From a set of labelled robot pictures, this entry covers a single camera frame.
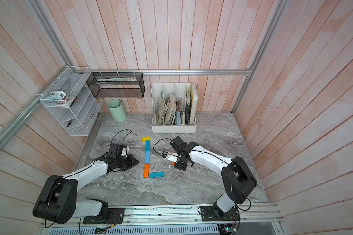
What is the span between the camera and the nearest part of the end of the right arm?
24.6 inches

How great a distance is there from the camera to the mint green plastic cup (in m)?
1.08

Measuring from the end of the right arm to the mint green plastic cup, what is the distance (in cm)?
58

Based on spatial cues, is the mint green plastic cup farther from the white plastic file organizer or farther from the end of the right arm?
the end of the right arm

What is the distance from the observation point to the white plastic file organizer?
1.00 metres
